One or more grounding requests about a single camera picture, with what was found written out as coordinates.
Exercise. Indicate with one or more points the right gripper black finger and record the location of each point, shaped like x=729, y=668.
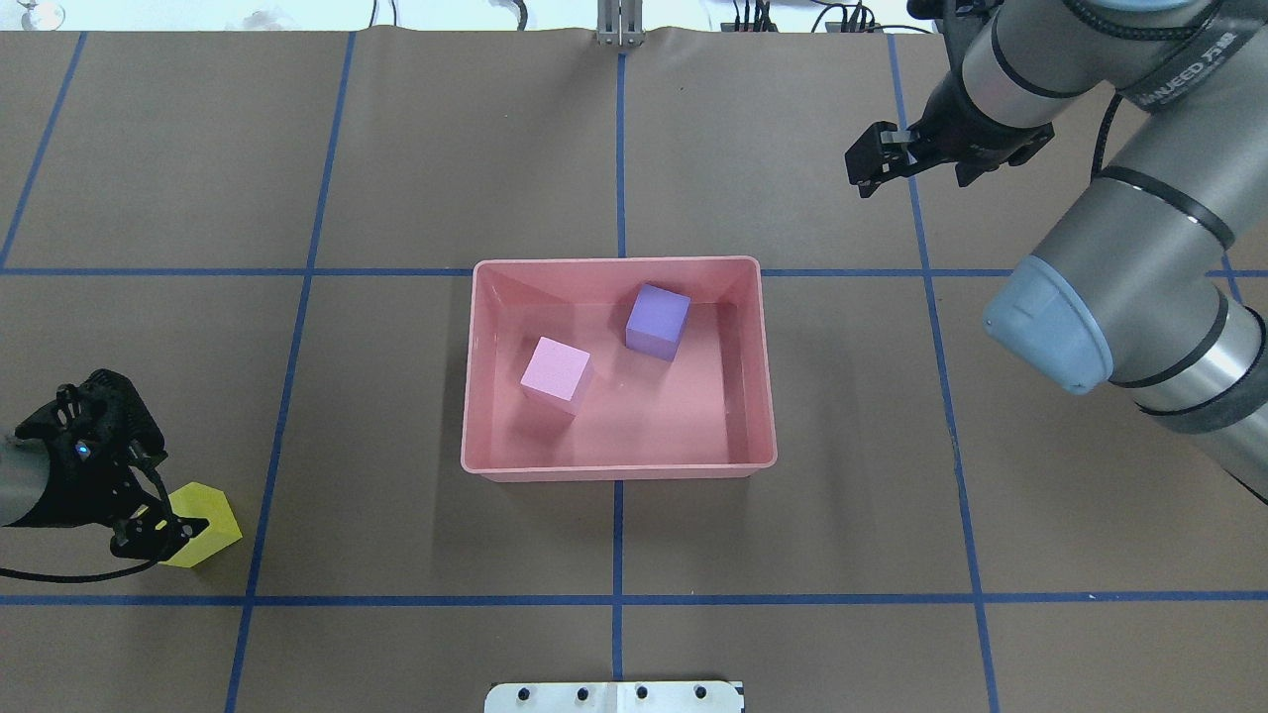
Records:
x=881, y=154

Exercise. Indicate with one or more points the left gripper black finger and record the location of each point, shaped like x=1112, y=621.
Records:
x=154, y=534

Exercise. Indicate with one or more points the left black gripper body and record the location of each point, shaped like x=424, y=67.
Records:
x=67, y=492

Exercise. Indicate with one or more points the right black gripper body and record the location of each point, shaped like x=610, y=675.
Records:
x=958, y=114

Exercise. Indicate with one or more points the yellow foam block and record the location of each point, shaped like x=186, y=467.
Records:
x=212, y=522

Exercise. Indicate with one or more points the purple foam block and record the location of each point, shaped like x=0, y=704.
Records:
x=657, y=322

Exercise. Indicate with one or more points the pink foam block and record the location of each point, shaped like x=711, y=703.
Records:
x=558, y=375

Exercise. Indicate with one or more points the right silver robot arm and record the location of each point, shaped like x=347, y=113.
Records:
x=1118, y=291

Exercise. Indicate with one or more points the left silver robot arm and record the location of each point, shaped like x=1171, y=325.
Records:
x=37, y=494

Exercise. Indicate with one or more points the pink plastic bin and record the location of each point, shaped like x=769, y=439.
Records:
x=707, y=413

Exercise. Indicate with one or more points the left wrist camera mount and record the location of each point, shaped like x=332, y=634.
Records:
x=101, y=420

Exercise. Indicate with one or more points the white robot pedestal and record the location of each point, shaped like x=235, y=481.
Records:
x=617, y=696

